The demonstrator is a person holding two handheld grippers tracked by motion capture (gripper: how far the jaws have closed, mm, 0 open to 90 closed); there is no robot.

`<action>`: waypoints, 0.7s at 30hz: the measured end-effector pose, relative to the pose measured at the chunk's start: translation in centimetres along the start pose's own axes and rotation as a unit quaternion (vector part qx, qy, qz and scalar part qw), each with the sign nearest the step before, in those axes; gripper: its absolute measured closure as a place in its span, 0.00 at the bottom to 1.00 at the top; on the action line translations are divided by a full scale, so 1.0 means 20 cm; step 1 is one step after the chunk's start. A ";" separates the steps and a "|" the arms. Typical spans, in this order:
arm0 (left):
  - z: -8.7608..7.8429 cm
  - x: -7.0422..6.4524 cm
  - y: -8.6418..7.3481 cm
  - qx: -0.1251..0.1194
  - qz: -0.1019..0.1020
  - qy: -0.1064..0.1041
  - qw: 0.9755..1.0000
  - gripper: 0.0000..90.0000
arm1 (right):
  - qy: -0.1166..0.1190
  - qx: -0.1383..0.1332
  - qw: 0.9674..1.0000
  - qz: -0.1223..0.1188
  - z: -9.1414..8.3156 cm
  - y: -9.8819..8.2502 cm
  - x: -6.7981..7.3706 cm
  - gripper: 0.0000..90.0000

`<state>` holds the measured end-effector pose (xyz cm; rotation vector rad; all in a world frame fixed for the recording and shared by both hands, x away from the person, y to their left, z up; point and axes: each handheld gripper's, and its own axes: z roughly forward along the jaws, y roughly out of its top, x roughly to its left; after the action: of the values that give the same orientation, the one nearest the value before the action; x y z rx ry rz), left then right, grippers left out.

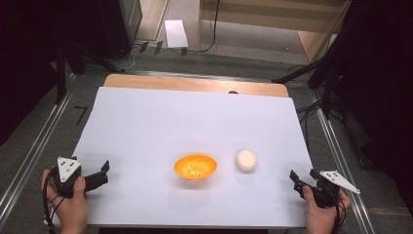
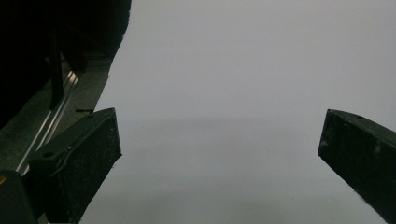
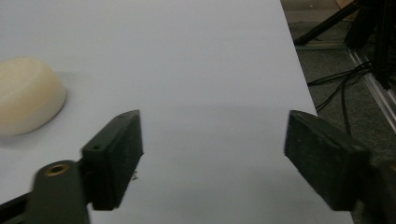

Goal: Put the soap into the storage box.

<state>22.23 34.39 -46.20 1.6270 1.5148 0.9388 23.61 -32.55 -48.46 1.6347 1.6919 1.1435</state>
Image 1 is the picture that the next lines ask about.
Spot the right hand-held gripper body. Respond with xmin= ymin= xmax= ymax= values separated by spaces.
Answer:
xmin=311 ymin=170 xmax=361 ymax=210

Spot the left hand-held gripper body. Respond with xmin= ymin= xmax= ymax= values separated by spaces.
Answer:
xmin=51 ymin=156 xmax=88 ymax=199

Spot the white round bun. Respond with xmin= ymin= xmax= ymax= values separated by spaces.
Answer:
xmin=235 ymin=149 xmax=258 ymax=173

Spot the orange plastic bowl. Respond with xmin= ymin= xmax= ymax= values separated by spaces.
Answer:
xmin=173 ymin=153 xmax=218 ymax=180

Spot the person's right hand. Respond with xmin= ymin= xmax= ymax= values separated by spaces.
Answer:
xmin=303 ymin=185 xmax=353 ymax=234

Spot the person's left hand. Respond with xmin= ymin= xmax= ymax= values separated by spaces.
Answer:
xmin=41 ymin=168 xmax=90 ymax=234

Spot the white paper table cover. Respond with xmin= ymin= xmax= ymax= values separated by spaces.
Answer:
xmin=52 ymin=86 xmax=315 ymax=228

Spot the black metal stand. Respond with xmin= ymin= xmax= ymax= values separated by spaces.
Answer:
xmin=53 ymin=40 xmax=127 ymax=105
xmin=272 ymin=59 xmax=337 ymax=121

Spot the dark curtain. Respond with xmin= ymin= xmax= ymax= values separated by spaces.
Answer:
xmin=319 ymin=0 xmax=413 ymax=209
xmin=0 ymin=0 xmax=101 ymax=147

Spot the black cabinet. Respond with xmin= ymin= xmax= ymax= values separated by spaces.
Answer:
xmin=96 ymin=0 xmax=144 ymax=60

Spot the white sheet on floor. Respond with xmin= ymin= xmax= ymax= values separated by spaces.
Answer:
xmin=164 ymin=19 xmax=190 ymax=50

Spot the light wooden furniture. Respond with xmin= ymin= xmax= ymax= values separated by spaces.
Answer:
xmin=198 ymin=0 xmax=353 ymax=63

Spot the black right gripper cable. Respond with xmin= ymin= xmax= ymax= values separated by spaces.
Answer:
xmin=330 ymin=191 xmax=348 ymax=234

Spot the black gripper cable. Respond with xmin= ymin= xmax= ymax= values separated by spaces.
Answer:
xmin=330 ymin=191 xmax=348 ymax=234
xmin=42 ymin=167 xmax=66 ymax=234

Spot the metal floor rail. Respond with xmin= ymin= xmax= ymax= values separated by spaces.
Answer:
xmin=0 ymin=72 xmax=78 ymax=225
xmin=309 ymin=90 xmax=378 ymax=234

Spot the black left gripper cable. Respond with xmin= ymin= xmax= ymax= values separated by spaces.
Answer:
xmin=42 ymin=167 xmax=66 ymax=234

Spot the bundle of black floor cables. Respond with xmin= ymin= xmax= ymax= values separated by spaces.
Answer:
xmin=294 ymin=98 xmax=326 ymax=148

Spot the white floor cable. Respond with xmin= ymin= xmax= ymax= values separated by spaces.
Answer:
xmin=109 ymin=44 xmax=138 ymax=70

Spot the black hanging cable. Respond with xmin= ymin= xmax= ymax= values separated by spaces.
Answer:
xmin=197 ymin=0 xmax=222 ymax=54

